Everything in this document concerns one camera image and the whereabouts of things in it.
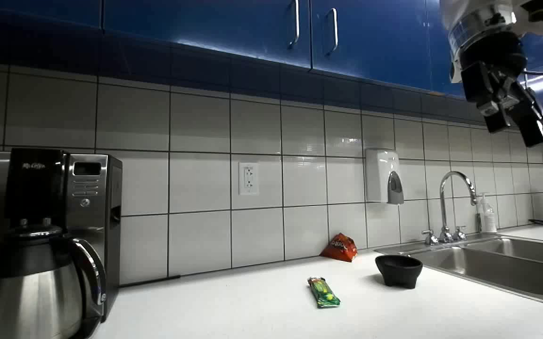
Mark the white wall soap dispenser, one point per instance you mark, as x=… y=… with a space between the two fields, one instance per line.
x=382 y=176

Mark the blue cabinet door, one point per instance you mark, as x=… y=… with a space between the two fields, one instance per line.
x=208 y=21
x=378 y=38

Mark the black bowl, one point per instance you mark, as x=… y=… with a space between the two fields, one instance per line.
x=399 y=270

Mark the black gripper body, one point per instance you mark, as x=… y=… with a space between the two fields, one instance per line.
x=491 y=63

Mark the white wall power outlet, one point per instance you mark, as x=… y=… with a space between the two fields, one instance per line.
x=250 y=179

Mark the clear soap pump bottle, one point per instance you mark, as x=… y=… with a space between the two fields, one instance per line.
x=489 y=219

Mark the green packet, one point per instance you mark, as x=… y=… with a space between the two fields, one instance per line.
x=323 y=292

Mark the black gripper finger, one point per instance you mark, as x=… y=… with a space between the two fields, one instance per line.
x=498 y=117
x=530 y=123

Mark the stainless steel double sink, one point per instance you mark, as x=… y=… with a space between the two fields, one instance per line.
x=510 y=270

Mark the orange snack packet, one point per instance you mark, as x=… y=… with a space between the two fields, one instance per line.
x=340 y=249

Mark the steel coffee carafe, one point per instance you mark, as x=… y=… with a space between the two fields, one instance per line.
x=29 y=294

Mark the black steel coffee maker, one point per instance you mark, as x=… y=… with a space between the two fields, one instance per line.
x=89 y=200

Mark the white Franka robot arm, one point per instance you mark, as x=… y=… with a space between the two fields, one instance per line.
x=472 y=19

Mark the chrome sink faucet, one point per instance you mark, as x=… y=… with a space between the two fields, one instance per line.
x=444 y=200

